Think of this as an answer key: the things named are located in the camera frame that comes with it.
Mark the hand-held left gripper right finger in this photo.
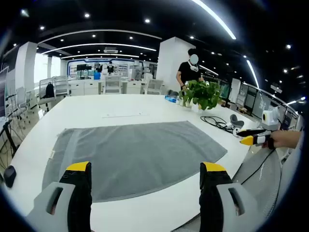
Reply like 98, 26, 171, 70
199, 161, 270, 232

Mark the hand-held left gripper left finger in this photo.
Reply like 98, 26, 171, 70
24, 161, 93, 232

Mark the grey towel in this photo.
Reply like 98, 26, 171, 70
42, 120, 228, 203

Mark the person's right hand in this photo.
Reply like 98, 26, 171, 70
269, 130, 293, 148

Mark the grey curved device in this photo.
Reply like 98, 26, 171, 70
229, 114, 244, 130

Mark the white mesh office chair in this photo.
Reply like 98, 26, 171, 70
233, 145, 283, 218
144, 79, 165, 95
54, 75, 71, 96
14, 87, 28, 114
38, 78, 57, 112
103, 75, 122, 94

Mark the black rounded object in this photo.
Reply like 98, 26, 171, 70
3, 165, 17, 189

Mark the green potted plant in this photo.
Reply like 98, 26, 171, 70
180, 79, 223, 111

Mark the black tripod stand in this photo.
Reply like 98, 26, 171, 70
0, 119, 19, 158

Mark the black backpack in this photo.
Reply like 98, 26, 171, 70
44, 82, 56, 99

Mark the large display screen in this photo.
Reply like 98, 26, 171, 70
0, 67, 10, 119

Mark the white table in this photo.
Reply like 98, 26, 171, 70
9, 93, 264, 232

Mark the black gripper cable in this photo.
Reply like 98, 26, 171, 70
241, 148, 276, 184

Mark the white table cable cover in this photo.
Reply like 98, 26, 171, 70
102, 111, 152, 118

